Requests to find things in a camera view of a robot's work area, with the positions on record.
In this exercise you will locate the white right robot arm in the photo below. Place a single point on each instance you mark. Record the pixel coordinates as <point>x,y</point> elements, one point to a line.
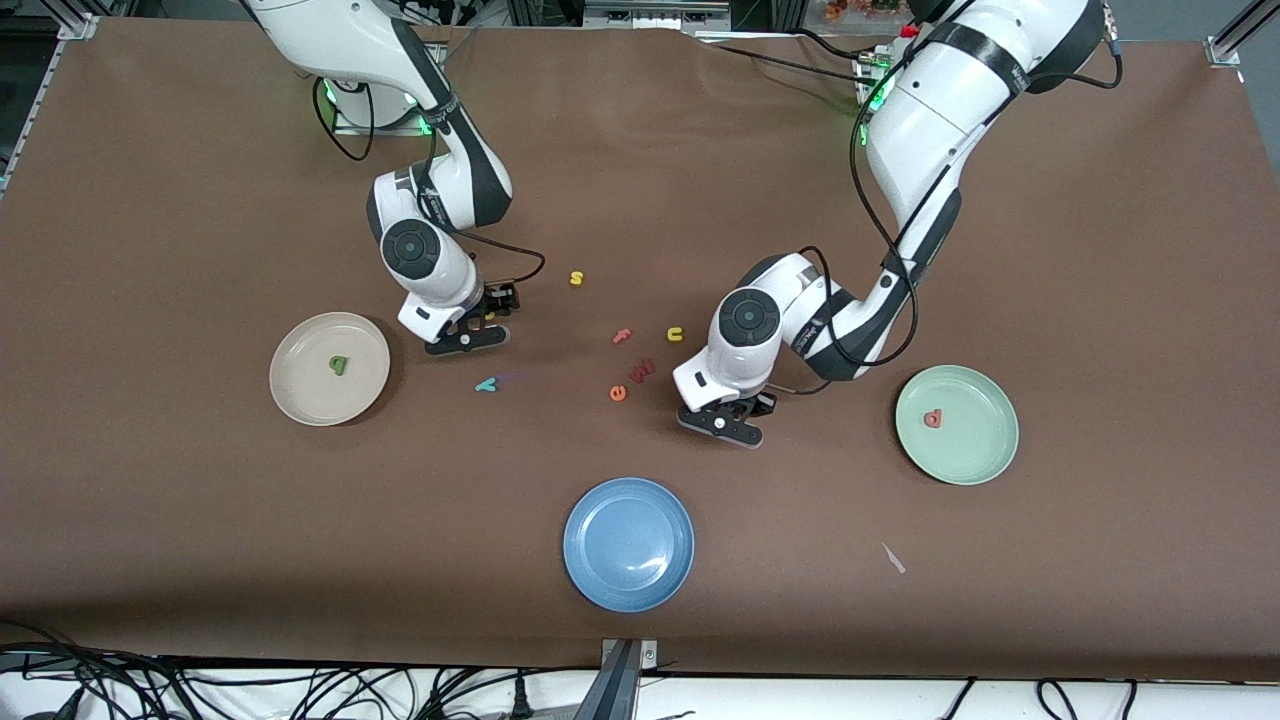
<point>420,250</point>

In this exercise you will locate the aluminium frame bar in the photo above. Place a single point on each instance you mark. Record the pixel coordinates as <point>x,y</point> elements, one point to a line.
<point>655,15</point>

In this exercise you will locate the pale green plate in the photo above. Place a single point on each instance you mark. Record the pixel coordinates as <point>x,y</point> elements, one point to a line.
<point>975,440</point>

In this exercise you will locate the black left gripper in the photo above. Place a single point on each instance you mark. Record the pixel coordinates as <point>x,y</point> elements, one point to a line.
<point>757,404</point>

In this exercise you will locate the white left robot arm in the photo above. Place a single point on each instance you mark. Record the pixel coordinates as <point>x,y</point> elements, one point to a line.
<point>750,320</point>

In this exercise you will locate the aluminium table corner rail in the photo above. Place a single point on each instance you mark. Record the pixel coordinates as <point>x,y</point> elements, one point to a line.
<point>78,27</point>
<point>1235,40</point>

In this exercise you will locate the blue plate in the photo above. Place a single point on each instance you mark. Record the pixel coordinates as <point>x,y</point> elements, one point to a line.
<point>628,545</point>

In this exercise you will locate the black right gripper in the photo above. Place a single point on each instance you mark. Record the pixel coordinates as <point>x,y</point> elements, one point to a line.
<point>497,300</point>

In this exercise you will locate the beige brown plate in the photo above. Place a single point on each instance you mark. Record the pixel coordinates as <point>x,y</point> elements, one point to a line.
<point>310,390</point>

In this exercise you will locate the small white paper scrap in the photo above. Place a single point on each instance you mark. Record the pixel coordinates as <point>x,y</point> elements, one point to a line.
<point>893,558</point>

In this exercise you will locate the brown table cover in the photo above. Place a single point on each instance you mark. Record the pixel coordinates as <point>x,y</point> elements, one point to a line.
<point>640,200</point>

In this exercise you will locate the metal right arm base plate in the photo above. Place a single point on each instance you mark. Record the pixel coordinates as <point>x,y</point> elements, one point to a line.
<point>390,129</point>

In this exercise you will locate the orange background object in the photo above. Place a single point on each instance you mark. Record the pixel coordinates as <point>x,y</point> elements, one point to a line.
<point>870,8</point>

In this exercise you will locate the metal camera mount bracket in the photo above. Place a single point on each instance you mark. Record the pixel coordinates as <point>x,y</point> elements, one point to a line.
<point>620,675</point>

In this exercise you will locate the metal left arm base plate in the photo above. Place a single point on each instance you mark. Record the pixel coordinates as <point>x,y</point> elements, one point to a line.
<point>868,75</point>

